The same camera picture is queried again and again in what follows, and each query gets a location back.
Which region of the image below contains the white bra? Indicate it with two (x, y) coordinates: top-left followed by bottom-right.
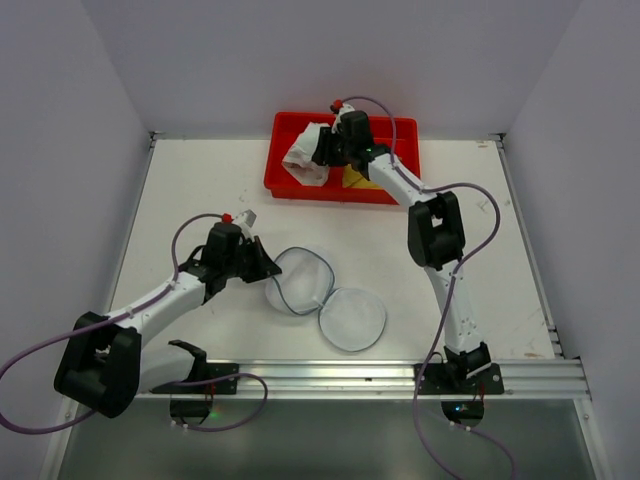
(281, 122), (330, 187)

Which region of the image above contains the yellow bra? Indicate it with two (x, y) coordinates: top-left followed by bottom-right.
(341, 166), (380, 190)

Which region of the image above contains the white mesh laundry bag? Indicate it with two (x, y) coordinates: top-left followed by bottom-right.
(265, 245), (388, 354)

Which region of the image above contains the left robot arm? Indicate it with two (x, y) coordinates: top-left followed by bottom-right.
(54, 211), (281, 418)

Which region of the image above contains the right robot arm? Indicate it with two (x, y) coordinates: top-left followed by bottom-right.
(312, 104), (491, 393)

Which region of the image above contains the red plastic tray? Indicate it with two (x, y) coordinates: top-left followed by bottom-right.
(263, 112), (421, 205)

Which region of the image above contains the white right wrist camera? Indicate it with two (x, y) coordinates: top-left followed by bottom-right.
(330, 99), (355, 133)

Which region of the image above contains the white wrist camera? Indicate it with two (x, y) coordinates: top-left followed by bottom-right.
(330, 99), (355, 133)
(233, 209), (257, 231)

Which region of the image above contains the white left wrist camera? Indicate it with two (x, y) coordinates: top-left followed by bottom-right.
(233, 209), (257, 231)

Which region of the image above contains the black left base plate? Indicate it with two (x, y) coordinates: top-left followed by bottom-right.
(151, 362), (239, 395)

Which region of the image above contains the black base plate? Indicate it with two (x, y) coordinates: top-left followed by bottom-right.
(151, 362), (239, 395)
(414, 362), (505, 396)

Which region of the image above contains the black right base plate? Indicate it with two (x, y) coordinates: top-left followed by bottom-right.
(414, 362), (505, 396)

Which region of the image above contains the aluminium frame rail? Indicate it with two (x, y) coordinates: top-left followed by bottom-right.
(139, 350), (591, 400)

